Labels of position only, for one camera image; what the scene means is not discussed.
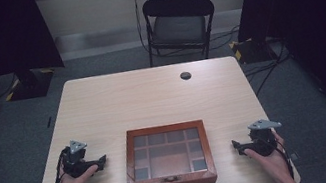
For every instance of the black folding chair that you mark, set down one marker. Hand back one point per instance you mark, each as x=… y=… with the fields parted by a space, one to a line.
x=178 y=28

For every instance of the person's right hand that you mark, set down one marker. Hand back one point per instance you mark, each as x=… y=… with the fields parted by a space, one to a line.
x=273 y=163

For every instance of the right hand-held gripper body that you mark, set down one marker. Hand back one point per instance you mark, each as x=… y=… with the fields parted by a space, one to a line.
x=263 y=141

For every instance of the black stand base striped tape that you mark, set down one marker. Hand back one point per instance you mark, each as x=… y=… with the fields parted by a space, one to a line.
x=29 y=86
x=252 y=50

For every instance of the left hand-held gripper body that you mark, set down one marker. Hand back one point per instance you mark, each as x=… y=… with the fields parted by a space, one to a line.
x=74 y=161

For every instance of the dark round table grommet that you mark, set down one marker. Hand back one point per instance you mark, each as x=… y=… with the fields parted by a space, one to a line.
x=185 y=75

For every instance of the wooden box with glass lid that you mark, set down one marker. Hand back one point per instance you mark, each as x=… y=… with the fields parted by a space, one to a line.
x=172 y=180

